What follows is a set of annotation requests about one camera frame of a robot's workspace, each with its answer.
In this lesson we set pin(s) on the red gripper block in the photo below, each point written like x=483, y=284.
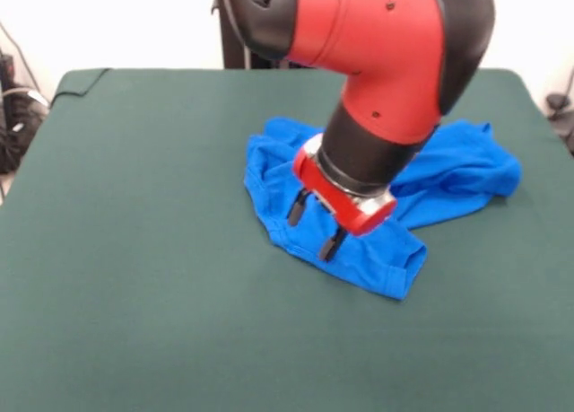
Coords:
x=341, y=205

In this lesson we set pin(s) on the blue printed T-shirt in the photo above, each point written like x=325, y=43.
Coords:
x=448, y=174

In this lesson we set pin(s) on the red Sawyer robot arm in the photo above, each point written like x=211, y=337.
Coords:
x=381, y=71

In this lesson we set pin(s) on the dark green table cloth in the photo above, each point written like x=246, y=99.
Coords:
x=134, y=250

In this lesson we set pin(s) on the dark grey floor stand base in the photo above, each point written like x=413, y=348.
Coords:
x=18, y=129
x=557, y=101

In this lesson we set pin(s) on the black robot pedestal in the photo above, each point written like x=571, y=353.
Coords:
x=231, y=48

